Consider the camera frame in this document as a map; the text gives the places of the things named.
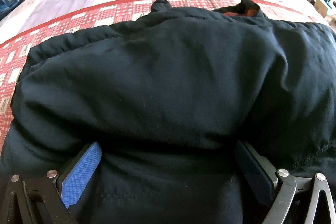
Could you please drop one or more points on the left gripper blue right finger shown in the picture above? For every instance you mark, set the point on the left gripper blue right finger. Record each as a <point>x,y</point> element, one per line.
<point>256,176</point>

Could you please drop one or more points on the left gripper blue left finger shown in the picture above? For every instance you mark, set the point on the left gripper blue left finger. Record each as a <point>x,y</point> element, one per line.
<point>76,174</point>

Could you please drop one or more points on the dark navy padded jacket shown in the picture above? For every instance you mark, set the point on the dark navy padded jacket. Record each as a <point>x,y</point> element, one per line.
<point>170,98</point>

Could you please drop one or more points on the red checkered mat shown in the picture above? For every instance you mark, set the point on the red checkered mat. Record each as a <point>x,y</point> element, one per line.
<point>15,50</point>

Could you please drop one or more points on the cardboard box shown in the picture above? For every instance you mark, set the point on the cardboard box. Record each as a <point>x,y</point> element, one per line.
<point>323,8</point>

